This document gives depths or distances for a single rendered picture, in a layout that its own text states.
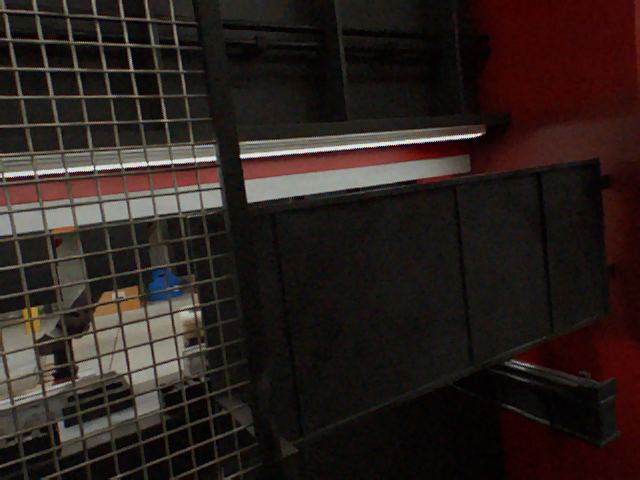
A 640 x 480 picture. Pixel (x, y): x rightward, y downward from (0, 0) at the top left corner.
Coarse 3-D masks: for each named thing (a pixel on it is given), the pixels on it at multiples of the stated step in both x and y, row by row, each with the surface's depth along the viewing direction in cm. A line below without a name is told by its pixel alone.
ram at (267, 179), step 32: (256, 160) 134; (288, 160) 139; (320, 160) 144; (352, 160) 150; (384, 160) 156; (416, 160) 163; (448, 160) 171; (0, 192) 105; (32, 192) 108; (64, 192) 111; (96, 192) 114; (128, 192) 118; (160, 192) 121; (192, 192) 125; (256, 192) 134; (288, 192) 139; (320, 192) 145; (0, 224) 105; (32, 224) 108; (64, 224) 111
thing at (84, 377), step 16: (80, 384) 97; (96, 384) 95; (112, 384) 95; (128, 384) 96; (64, 400) 93; (80, 400) 92; (96, 400) 92; (112, 400) 93; (128, 400) 95; (96, 416) 92
